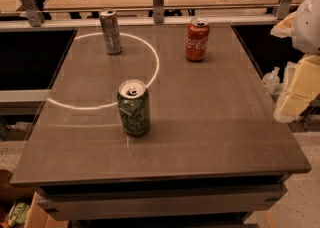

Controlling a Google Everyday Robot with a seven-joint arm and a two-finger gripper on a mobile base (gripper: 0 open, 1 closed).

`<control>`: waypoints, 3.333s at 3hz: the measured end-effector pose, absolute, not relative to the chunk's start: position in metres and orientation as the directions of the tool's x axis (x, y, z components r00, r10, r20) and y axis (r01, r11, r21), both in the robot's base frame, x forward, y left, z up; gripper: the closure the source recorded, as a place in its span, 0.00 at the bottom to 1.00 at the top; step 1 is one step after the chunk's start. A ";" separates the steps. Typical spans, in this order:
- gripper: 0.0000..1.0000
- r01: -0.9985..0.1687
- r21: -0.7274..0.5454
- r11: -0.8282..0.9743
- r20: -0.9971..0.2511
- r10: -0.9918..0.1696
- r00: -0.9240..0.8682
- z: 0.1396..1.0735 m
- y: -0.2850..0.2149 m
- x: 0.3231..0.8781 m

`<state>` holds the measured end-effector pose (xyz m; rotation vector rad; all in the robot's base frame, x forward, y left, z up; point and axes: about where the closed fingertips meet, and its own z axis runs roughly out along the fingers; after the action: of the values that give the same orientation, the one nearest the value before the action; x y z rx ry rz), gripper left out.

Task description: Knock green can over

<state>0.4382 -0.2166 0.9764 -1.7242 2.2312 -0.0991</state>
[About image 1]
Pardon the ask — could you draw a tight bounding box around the green printed package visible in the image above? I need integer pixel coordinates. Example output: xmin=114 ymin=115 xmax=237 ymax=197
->
xmin=8 ymin=201 xmax=30 ymax=228

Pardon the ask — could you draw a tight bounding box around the red Coca-Cola can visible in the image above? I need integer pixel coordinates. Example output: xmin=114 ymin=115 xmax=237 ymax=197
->
xmin=185 ymin=17 xmax=210 ymax=62

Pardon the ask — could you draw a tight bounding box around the cardboard box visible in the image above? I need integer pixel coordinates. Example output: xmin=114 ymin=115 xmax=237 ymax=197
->
xmin=24 ymin=193 xmax=68 ymax=228

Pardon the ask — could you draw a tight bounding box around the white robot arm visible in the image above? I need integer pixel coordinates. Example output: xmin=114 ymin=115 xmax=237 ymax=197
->
xmin=271 ymin=0 xmax=320 ymax=123

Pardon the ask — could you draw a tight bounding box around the tall silver energy can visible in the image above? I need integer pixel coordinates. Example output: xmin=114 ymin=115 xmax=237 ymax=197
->
xmin=99 ymin=9 xmax=122 ymax=55

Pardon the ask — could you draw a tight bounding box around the clear sanitizer bottle left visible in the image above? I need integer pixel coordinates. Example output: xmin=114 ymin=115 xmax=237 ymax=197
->
xmin=262 ymin=67 xmax=280 ymax=94

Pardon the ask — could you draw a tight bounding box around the middle metal rail bracket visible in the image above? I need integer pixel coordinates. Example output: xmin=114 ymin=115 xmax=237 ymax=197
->
xmin=152 ymin=0 xmax=166 ymax=24

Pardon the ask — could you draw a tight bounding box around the left metal rail bracket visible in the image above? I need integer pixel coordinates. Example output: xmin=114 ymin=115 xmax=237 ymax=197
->
xmin=20 ymin=0 xmax=44 ymax=27

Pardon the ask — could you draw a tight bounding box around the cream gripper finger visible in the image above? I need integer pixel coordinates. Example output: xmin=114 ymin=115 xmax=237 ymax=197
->
xmin=271 ymin=12 xmax=296 ymax=38
xmin=273 ymin=54 xmax=320 ymax=123

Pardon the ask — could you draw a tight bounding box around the green soda can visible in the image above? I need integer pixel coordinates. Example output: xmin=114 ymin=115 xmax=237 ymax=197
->
xmin=117 ymin=79 xmax=151 ymax=136

